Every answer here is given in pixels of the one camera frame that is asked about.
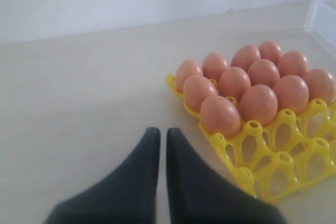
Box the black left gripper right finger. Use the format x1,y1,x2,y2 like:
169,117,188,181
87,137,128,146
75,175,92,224
166,128,287,223

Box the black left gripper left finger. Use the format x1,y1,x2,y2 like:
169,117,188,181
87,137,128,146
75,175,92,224
45,127,161,223

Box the brown egg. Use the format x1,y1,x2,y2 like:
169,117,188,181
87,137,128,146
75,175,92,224
272,75,309,114
218,67,251,102
277,50,309,78
175,59,203,93
183,75,218,112
247,59,280,88
258,40,283,64
202,52,230,81
200,96,241,138
239,84,278,125
303,69,335,103
230,45,261,72

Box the yellow plastic egg tray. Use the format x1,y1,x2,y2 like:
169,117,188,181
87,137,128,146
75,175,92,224
165,73,336,204

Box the clear plastic bin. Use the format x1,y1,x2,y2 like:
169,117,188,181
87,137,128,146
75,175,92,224
303,0,336,59

